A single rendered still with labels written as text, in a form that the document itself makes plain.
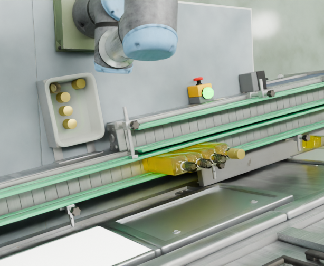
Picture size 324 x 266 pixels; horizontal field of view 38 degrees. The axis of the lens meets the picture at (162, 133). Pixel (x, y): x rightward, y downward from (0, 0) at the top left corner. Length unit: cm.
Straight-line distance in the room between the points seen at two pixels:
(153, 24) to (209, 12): 102
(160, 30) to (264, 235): 58
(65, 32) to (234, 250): 87
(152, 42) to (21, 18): 72
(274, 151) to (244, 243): 86
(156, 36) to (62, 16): 65
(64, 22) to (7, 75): 25
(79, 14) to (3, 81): 32
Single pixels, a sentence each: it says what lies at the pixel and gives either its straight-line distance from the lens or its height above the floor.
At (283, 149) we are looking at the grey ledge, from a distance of 203.
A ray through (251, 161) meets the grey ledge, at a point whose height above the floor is 88.
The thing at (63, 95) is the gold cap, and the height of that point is 81.
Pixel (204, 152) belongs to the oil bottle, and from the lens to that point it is 150.
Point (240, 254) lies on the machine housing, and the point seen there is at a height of 143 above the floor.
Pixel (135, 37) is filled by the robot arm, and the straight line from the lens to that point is 98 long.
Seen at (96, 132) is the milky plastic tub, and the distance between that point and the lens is 160.
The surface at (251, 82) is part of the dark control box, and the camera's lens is 198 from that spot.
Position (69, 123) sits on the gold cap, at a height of 81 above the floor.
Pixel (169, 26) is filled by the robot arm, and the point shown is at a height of 146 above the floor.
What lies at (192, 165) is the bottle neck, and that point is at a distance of 142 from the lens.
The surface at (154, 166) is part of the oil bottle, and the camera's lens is 153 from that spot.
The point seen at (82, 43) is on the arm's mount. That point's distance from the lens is 158.
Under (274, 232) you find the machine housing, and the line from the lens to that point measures 124.
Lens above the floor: 227
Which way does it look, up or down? 58 degrees down
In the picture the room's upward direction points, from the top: 92 degrees clockwise
